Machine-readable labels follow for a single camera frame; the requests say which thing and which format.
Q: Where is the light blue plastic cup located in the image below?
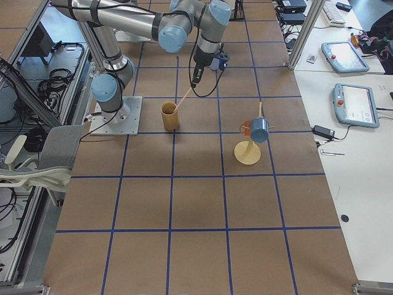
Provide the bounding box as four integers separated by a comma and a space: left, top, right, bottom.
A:
209, 58, 220, 71

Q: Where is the orange cup on stand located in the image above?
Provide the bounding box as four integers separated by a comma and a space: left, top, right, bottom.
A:
239, 120, 251, 136

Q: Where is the allen key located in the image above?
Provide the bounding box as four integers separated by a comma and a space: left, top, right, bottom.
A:
320, 149, 344, 156

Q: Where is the white keyboard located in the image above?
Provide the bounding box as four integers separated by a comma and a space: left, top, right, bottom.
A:
321, 1, 346, 27

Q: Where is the aluminium frame post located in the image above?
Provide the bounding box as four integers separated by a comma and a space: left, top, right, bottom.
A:
287, 0, 325, 70

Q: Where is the black power adapter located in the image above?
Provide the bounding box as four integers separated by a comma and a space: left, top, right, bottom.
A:
312, 125, 335, 140

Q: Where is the bamboo cylinder holder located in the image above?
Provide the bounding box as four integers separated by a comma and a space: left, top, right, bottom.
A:
161, 101, 179, 131

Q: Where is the round wooden cup stand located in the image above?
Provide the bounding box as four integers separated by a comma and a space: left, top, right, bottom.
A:
234, 101, 263, 165

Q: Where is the teach pendant near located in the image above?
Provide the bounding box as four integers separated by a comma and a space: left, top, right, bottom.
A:
333, 83, 379, 128

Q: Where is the blue cup on stand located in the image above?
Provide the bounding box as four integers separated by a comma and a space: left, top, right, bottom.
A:
249, 117, 269, 143

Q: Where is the teach pendant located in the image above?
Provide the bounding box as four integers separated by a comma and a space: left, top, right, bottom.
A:
321, 42, 369, 73
333, 83, 379, 128

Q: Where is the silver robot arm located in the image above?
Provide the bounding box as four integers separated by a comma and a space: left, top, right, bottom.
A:
52, 1, 232, 89

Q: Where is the grey office chair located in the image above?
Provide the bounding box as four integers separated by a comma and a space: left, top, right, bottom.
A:
1, 125, 84, 207

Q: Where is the teach pendant far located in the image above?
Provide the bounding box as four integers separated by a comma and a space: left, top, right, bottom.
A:
321, 42, 369, 73

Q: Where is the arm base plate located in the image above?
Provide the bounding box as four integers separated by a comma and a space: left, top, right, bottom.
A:
89, 96, 143, 136

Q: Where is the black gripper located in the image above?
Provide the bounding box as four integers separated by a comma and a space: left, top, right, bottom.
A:
190, 43, 230, 89

